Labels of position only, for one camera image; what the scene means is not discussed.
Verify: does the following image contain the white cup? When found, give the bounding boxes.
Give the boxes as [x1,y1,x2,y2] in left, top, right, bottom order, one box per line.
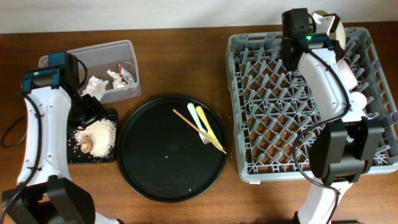
[350,91,368,110]

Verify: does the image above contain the white plastic fork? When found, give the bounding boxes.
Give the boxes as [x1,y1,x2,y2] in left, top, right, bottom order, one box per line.
[187,103,209,144]

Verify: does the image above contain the brown food piece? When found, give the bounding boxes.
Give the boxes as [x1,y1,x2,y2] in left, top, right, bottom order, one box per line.
[80,135,93,154]

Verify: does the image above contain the small pink bowl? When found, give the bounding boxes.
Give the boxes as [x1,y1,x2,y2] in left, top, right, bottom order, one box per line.
[337,59,358,90]

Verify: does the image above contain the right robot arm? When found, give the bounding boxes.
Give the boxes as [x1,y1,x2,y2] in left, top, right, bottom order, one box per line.
[281,8,383,224]

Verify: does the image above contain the light blue cup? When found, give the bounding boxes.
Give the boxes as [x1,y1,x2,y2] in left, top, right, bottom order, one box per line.
[368,112,379,119]

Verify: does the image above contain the black rectangular tray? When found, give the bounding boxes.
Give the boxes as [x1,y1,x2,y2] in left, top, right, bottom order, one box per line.
[67,108,119,164]

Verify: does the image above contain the large cream bowl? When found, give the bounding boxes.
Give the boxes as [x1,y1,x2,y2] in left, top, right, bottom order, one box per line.
[310,11,346,50]

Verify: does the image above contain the yellow plastic knife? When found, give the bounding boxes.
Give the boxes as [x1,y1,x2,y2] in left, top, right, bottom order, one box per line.
[195,106,221,146]

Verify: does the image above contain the pile of white rice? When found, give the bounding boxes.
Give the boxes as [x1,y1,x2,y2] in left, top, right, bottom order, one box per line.
[73,118,116,156]

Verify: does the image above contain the red silver snack wrapper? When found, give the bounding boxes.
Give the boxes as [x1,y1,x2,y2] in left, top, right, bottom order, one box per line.
[117,64,136,85]

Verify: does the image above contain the round black serving tray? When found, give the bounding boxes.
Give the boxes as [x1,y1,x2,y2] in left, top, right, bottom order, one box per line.
[116,96,228,203]

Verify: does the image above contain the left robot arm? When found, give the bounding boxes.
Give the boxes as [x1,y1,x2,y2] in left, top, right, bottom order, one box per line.
[1,51,121,223]

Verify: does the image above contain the white napkin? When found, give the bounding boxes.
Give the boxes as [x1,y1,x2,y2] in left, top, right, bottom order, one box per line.
[83,76,109,101]

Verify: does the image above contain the wooden chopstick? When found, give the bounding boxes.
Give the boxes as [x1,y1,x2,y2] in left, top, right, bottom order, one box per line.
[173,109,227,154]

